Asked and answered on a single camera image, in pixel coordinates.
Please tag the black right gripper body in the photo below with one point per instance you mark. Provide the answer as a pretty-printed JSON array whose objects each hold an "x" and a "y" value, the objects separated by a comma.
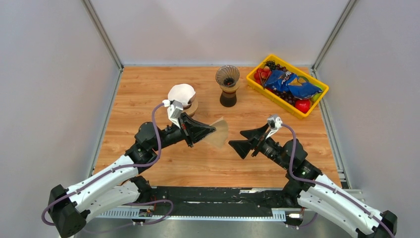
[{"x": 270, "y": 150}]

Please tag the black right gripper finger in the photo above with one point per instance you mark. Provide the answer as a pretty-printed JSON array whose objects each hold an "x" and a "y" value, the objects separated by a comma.
[
  {"x": 243, "y": 147},
  {"x": 255, "y": 133}
]

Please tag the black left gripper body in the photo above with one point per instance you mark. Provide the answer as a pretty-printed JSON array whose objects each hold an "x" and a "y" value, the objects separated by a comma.
[{"x": 172, "y": 135}]

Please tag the wooden ring dripper holder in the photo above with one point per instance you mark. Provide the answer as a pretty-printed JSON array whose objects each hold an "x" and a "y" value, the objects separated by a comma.
[{"x": 191, "y": 110}]

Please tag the clear plastic cone dripper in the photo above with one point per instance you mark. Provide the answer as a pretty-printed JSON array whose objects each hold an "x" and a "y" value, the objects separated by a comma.
[{"x": 191, "y": 102}]

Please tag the brown paper coffee filter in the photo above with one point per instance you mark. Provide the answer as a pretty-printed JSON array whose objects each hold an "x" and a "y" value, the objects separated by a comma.
[{"x": 219, "y": 137}]

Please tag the white paper coffee filter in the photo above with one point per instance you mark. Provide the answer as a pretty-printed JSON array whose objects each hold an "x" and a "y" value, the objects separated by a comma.
[{"x": 180, "y": 92}]

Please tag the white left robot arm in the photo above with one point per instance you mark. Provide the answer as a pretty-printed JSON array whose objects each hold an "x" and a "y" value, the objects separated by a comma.
[{"x": 105, "y": 184}]

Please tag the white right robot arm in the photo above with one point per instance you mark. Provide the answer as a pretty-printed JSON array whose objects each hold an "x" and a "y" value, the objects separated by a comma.
[{"x": 310, "y": 188}]

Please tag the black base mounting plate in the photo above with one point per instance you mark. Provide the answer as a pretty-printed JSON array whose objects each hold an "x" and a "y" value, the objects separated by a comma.
[{"x": 217, "y": 201}]

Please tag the dark grape bunch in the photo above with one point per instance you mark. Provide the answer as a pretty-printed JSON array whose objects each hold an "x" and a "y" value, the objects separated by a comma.
[{"x": 276, "y": 81}]

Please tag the red apple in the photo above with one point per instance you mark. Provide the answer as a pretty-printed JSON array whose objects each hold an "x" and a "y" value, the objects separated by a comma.
[{"x": 303, "y": 105}]

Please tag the green apple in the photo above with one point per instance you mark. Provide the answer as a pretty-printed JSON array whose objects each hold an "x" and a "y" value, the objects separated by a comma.
[{"x": 318, "y": 93}]

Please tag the yellow plastic bin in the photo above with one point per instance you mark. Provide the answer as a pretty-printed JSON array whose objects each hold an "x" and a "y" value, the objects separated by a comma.
[{"x": 251, "y": 82}]

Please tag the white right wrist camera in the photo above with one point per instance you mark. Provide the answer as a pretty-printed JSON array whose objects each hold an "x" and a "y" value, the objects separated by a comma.
[{"x": 274, "y": 124}]

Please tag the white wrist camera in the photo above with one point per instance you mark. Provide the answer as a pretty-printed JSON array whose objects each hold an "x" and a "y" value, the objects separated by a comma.
[
  {"x": 174, "y": 111},
  {"x": 274, "y": 124}
]

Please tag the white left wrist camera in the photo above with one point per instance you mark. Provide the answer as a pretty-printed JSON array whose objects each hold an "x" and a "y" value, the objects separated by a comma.
[{"x": 174, "y": 111}]

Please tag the aluminium frame rail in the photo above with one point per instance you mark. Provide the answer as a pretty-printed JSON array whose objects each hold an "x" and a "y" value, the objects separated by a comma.
[{"x": 140, "y": 213}]

